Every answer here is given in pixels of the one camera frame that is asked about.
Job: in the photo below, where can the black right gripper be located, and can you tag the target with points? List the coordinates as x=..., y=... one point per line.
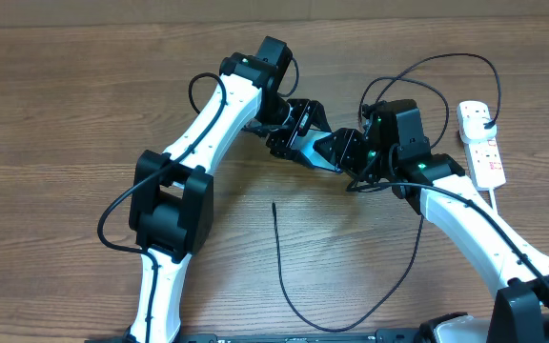
x=343, y=140

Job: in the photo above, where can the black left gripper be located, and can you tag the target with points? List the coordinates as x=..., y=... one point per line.
x=307, y=109

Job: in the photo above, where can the smartphone with blue screen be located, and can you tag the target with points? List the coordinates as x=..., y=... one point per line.
x=305, y=145

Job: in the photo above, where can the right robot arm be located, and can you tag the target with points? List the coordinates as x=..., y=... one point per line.
x=393, y=152

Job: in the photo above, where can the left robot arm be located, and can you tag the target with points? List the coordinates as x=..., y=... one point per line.
x=172, y=202

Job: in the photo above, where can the white charger plug adapter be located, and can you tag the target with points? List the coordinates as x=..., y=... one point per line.
x=474, y=130

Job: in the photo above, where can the white power strip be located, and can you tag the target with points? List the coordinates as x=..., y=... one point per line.
x=484, y=160

